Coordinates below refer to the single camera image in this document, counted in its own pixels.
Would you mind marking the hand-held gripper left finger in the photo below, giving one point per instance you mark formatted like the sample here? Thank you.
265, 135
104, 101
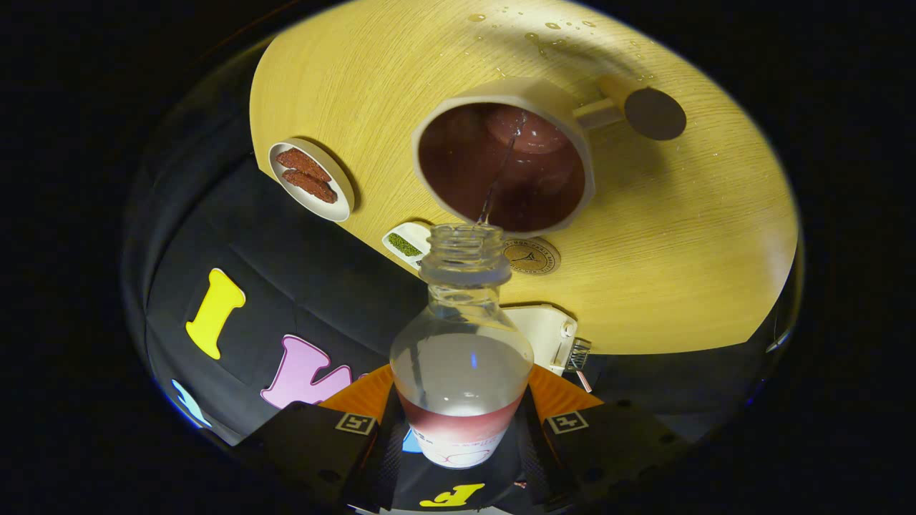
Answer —
386, 465

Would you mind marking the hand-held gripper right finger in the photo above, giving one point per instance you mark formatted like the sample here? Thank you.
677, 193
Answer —
533, 458

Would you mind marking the clear juice bottle pink label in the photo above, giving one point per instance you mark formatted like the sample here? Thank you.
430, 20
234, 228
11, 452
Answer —
461, 386

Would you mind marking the round cork coaster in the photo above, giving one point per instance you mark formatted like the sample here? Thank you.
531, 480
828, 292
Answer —
537, 257

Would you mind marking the red checked straw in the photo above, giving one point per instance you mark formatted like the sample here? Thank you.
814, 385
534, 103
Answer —
584, 381

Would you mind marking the cream white toaster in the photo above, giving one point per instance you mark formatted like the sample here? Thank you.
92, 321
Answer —
544, 332

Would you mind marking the black backdrop cloth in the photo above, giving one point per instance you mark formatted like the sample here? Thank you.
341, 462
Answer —
286, 279

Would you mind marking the white divided bean dish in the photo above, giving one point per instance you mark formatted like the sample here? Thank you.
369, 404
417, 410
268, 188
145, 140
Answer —
404, 244

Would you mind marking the wooden table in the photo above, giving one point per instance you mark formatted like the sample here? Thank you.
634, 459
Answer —
680, 250

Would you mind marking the white oval plate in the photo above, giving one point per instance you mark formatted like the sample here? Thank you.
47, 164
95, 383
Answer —
342, 193

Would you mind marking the brown meat piece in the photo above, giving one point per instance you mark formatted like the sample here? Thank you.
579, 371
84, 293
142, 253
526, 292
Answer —
310, 186
303, 164

